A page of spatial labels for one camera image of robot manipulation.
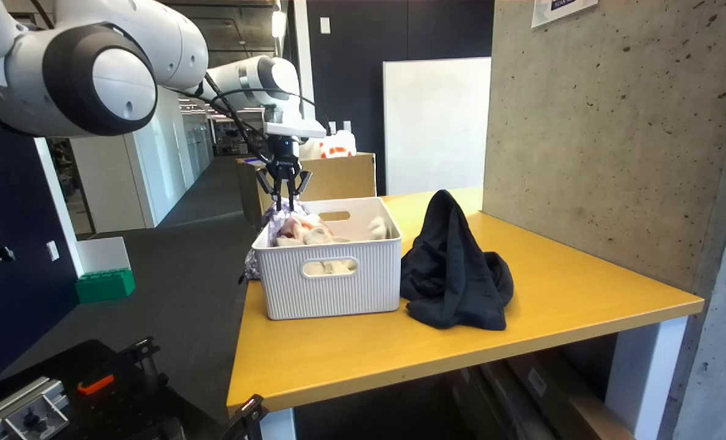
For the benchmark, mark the purple white checkered cloth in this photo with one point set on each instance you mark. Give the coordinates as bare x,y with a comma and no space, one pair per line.
265,233

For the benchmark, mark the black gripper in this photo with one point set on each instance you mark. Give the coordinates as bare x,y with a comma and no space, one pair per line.
283,155

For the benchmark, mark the dark robot stand cabinet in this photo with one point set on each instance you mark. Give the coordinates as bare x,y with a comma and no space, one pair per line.
11,270

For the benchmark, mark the peach cloth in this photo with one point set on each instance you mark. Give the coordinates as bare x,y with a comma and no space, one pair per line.
308,232

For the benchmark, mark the off-white terry towel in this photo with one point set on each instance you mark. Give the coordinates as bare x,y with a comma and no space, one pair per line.
376,229

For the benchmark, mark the white plastic basket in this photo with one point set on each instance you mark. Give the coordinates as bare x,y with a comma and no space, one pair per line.
329,284

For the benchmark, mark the dark navy cloth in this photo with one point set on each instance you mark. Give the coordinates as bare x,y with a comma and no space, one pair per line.
454,273

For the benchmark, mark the cardboard box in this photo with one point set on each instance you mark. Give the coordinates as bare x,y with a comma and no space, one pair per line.
337,178

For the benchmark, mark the aluminium extrusion rail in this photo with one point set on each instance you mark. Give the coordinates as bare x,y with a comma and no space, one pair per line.
16,413

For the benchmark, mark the white table leg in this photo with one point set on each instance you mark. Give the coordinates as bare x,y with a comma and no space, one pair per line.
644,380

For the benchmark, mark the white partition cabinet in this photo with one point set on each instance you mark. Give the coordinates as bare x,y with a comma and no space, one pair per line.
124,179

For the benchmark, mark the black table clamp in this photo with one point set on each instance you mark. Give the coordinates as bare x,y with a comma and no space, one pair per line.
247,417

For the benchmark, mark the cardboard sheets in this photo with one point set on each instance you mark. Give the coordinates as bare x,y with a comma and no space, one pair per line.
558,406

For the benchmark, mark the green box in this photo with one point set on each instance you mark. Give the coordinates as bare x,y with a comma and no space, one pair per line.
106,287

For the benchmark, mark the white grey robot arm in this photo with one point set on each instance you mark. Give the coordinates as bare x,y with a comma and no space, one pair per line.
83,69

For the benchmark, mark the white red printed bag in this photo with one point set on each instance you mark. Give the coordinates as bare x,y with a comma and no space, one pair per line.
329,145

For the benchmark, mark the white paper poster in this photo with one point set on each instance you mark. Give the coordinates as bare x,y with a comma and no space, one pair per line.
561,10

